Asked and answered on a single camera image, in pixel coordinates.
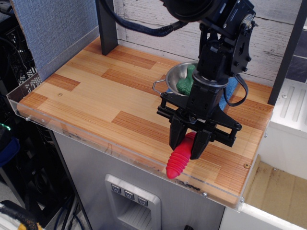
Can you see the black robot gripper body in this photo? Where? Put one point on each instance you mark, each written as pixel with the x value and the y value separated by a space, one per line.
pixel 201 110

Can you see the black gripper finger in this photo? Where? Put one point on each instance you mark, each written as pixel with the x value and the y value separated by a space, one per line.
pixel 201 140
pixel 178 130

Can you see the red handled metal spoon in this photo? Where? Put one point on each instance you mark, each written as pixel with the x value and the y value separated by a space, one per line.
pixel 180 156

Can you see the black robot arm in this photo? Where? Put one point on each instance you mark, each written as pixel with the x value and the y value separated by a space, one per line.
pixel 226 27

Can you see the blue folded towel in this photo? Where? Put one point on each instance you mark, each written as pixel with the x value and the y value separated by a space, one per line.
pixel 229 92

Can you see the green toy broccoli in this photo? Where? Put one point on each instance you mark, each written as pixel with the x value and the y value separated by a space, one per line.
pixel 184 85

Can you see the clear acrylic table guard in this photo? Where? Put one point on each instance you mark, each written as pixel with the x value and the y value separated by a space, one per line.
pixel 107 103

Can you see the white toy sink counter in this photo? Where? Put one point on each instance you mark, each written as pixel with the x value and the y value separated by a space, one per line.
pixel 284 145

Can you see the toy fridge water dispenser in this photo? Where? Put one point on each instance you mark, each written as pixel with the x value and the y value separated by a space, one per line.
pixel 133 207

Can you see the blue fabric panel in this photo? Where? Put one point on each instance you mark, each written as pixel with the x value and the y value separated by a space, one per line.
pixel 56 30

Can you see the steel bowl with handles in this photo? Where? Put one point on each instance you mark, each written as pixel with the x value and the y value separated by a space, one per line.
pixel 176 73

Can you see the black vertical post right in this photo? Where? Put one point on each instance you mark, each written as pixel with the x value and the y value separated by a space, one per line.
pixel 290 49

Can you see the black vertical post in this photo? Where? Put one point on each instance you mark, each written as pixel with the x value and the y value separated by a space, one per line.
pixel 107 29
pixel 290 49

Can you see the black vertical post left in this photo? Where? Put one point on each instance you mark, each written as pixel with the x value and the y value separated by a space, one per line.
pixel 107 29

